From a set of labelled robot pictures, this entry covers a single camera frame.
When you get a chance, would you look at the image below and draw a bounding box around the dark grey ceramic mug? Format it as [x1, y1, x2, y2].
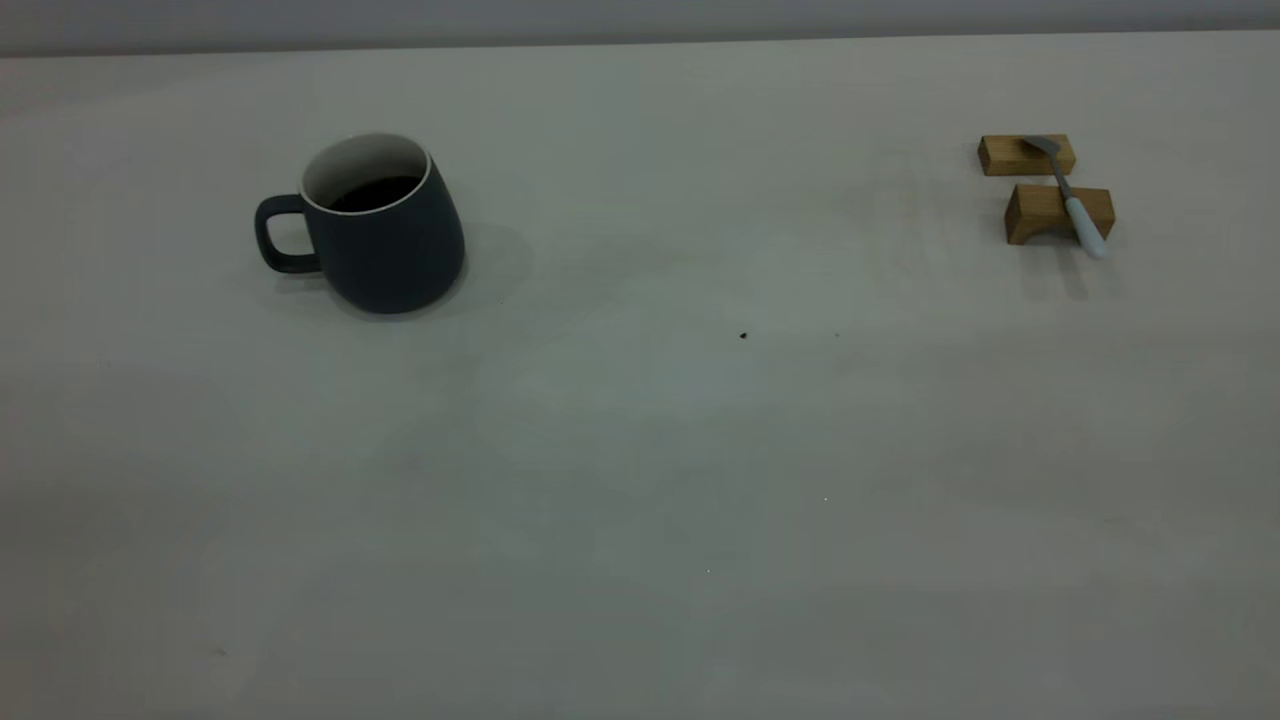
[255, 132, 467, 315]

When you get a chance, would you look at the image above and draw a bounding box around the metal spoon with white handle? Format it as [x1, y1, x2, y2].
[1020, 135, 1109, 259]

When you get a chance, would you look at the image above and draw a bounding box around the flat rectangular wooden block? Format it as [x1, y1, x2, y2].
[978, 134, 1077, 177]

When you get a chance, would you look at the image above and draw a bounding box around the arched wooden block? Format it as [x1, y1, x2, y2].
[1005, 184, 1116, 247]

